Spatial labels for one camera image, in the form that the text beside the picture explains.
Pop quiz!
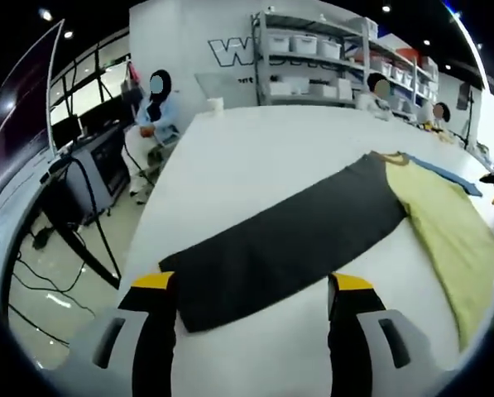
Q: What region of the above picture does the grey metal shelf rack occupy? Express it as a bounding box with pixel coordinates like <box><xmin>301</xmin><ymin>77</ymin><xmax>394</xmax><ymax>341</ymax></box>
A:
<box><xmin>252</xmin><ymin>10</ymin><xmax>441</xmax><ymax>122</ymax></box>

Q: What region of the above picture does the light grey side desk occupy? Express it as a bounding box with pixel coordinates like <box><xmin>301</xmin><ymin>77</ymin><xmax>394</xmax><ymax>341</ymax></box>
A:
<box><xmin>0</xmin><ymin>159</ymin><xmax>72</xmax><ymax>249</ymax></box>

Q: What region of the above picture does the pink hanging cloth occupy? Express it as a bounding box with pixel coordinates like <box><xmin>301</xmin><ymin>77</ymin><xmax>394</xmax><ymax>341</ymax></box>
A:
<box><xmin>126</xmin><ymin>61</ymin><xmax>143</xmax><ymax>86</ymax></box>

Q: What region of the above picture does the black power adapter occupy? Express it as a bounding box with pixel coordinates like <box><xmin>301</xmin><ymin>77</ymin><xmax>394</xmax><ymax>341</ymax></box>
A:
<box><xmin>31</xmin><ymin>226</ymin><xmax>56</xmax><ymax>250</ymax></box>

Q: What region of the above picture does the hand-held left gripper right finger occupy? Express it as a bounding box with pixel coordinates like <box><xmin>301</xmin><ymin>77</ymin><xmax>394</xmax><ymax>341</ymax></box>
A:
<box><xmin>327</xmin><ymin>271</ymin><xmax>458</xmax><ymax>397</ymax></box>

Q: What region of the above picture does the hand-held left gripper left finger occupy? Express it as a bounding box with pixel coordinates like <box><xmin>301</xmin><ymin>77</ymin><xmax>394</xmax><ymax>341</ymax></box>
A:
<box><xmin>66</xmin><ymin>270</ymin><xmax>177</xmax><ymax>397</ymax></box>

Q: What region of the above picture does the white cup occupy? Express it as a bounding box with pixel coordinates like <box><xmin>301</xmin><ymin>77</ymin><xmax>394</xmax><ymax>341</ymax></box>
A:
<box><xmin>207</xmin><ymin>97</ymin><xmax>225</xmax><ymax>122</ymax></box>

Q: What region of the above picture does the black tripod stand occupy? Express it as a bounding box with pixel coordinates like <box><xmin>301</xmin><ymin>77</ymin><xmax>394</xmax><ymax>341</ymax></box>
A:
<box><xmin>456</xmin><ymin>81</ymin><xmax>479</xmax><ymax>148</ymax></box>

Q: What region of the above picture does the black framed glass partition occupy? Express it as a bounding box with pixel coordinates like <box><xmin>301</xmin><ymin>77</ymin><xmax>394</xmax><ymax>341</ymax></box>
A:
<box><xmin>50</xmin><ymin>41</ymin><xmax>132</xmax><ymax>141</ymax></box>

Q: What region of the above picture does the yellow grey blue garment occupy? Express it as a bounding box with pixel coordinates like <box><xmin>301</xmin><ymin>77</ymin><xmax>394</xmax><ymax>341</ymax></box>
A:
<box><xmin>158</xmin><ymin>151</ymin><xmax>494</xmax><ymax>353</ymax></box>

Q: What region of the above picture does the row of white storage boxes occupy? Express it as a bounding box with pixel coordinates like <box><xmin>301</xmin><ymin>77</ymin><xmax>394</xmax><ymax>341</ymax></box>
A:
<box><xmin>266</xmin><ymin>18</ymin><xmax>438</xmax><ymax>115</ymax></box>

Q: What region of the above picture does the grey computer case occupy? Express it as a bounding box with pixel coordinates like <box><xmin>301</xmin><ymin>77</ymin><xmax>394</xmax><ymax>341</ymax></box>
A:
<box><xmin>66</xmin><ymin>126</ymin><xmax>132</xmax><ymax>224</ymax></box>

